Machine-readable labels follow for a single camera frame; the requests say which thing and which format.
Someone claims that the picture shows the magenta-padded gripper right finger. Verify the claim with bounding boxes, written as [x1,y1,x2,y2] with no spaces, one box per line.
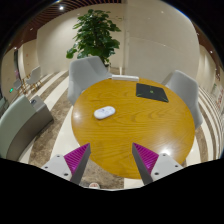
[131,142,184,186]

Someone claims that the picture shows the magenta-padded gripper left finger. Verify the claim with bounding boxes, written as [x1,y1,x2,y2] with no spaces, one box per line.
[41,142,92,186]

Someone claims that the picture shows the white cartoon-print computer mouse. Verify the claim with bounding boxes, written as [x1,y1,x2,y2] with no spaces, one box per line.
[93,105,117,120]

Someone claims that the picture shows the black square mouse pad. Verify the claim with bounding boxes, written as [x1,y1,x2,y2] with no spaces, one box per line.
[135,82,170,103]

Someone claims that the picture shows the light grey shell chair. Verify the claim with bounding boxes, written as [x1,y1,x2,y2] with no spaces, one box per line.
[67,55,113,106]
[161,69,204,130]

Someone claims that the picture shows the white power strip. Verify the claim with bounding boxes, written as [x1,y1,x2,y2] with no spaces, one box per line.
[111,74,140,83]

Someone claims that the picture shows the group of grey chairs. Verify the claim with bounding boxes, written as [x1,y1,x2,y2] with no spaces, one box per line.
[13,65,43,96]

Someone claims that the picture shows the green potted plant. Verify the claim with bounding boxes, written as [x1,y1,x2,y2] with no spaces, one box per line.
[65,8,122,68]

